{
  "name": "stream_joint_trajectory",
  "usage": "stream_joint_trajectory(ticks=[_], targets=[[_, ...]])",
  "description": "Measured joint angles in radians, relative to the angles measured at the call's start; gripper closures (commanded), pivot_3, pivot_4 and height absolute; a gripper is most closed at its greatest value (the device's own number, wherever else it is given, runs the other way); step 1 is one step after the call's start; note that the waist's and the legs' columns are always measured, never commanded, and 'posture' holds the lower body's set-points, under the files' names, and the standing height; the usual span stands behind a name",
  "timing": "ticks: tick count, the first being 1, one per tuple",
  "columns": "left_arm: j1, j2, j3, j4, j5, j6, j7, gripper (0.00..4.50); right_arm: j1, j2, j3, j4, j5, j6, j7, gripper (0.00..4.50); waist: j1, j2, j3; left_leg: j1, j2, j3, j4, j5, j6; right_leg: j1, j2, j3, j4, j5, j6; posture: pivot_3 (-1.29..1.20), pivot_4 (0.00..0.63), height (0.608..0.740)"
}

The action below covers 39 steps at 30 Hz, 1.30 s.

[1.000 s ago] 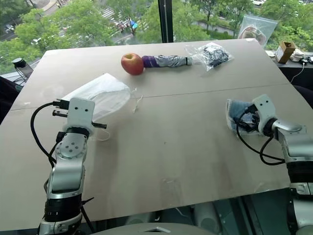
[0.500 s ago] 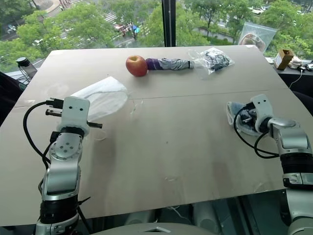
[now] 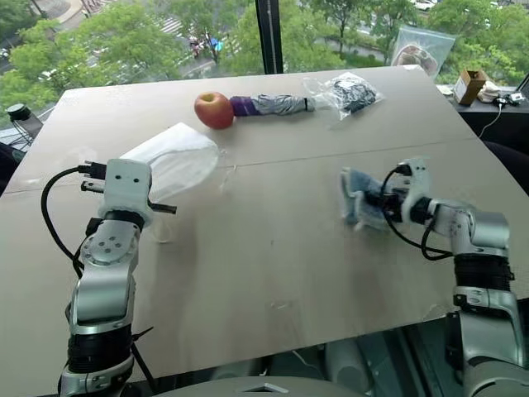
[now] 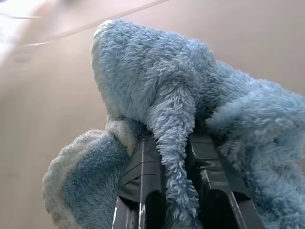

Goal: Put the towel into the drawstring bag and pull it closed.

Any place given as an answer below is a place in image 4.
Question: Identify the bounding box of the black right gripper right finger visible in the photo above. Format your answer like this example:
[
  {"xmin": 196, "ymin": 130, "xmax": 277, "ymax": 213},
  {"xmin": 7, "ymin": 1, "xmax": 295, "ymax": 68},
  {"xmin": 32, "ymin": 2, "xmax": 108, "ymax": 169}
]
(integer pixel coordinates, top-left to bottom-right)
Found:
[{"xmin": 186, "ymin": 133, "xmax": 267, "ymax": 229}]

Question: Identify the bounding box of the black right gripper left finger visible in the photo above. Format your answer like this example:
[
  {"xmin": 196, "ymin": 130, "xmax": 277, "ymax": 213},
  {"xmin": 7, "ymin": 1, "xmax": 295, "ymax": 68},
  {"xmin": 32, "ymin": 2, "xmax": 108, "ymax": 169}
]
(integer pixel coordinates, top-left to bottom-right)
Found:
[{"xmin": 110, "ymin": 134, "xmax": 170, "ymax": 229}]

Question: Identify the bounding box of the blue fluffy plush toy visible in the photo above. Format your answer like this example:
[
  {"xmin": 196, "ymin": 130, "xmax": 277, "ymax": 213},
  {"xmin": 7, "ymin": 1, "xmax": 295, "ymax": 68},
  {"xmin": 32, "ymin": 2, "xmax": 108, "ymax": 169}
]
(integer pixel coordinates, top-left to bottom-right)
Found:
[{"xmin": 41, "ymin": 19, "xmax": 305, "ymax": 229}]

